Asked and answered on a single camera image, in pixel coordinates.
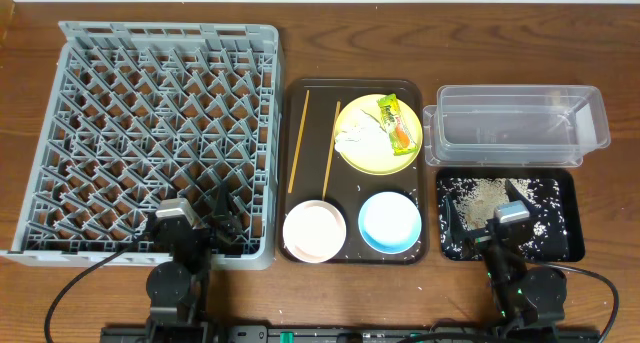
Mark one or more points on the yellow round plate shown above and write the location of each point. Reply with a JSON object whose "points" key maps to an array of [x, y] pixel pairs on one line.
{"points": [[380, 164]]}

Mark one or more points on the light blue bowl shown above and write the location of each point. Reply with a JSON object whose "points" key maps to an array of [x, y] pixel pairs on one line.
{"points": [[390, 222]]}

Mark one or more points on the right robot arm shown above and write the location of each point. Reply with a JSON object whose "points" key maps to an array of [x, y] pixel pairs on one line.
{"points": [[526, 297]]}

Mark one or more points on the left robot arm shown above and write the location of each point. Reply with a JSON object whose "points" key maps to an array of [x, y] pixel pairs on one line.
{"points": [[178, 288]]}

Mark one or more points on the black food waste tray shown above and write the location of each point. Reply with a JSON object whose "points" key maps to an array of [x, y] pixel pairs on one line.
{"points": [[567, 188]]}

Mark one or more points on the white tissue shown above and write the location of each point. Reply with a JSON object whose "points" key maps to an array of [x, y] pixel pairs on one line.
{"points": [[363, 135]]}

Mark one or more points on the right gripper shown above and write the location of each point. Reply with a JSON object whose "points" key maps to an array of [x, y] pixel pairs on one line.
{"points": [[456, 230]]}

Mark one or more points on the grey plastic dish rack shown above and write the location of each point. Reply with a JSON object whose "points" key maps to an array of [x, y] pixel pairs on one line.
{"points": [[142, 112]]}

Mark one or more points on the dark brown serving tray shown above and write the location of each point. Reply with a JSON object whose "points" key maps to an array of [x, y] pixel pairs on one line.
{"points": [[348, 188]]}

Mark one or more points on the green orange snack wrapper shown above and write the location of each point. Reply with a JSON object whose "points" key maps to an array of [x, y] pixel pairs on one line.
{"points": [[393, 123]]}

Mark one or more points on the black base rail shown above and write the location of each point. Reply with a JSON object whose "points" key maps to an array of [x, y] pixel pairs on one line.
{"points": [[262, 334]]}

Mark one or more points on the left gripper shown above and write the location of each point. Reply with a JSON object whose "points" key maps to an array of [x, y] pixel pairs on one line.
{"points": [[225, 219]]}

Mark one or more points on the clear plastic waste bin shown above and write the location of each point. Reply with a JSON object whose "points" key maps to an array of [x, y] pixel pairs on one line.
{"points": [[514, 126]]}

